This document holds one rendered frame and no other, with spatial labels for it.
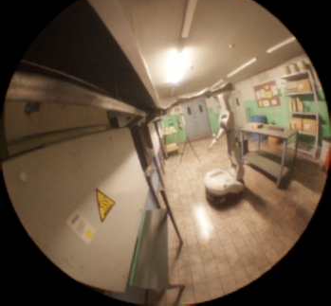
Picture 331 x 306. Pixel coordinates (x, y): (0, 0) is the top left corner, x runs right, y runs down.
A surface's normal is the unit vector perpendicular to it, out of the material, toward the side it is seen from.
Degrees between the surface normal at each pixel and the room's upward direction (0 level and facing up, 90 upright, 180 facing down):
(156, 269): 0
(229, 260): 0
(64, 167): 90
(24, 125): 90
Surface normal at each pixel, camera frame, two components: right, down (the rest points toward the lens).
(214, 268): -0.24, -0.95
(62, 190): 0.97, -0.23
